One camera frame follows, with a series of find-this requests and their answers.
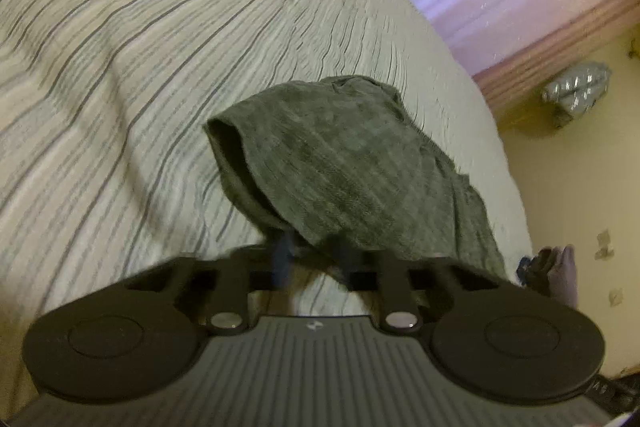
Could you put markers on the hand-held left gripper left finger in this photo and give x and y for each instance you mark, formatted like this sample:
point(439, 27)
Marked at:
point(282, 263)

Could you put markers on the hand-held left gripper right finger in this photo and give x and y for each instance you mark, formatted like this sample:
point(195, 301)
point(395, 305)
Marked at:
point(395, 289)

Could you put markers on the grey knit sweater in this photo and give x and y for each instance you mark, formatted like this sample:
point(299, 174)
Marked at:
point(350, 167)

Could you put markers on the dark bag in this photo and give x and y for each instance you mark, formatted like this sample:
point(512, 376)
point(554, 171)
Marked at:
point(535, 269)

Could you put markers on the purple folded cloth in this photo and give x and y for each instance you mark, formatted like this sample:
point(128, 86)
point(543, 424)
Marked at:
point(565, 274)

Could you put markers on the black electronic device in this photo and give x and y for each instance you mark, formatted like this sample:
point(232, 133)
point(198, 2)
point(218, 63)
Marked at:
point(617, 394)

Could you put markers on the bed with striped grey cover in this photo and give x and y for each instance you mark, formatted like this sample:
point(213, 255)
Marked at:
point(125, 57)

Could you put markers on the silver patterned bag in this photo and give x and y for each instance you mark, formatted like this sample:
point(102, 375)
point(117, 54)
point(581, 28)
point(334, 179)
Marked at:
point(577, 89)

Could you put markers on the wall socket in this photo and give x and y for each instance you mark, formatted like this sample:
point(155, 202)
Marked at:
point(605, 244)
point(616, 297)

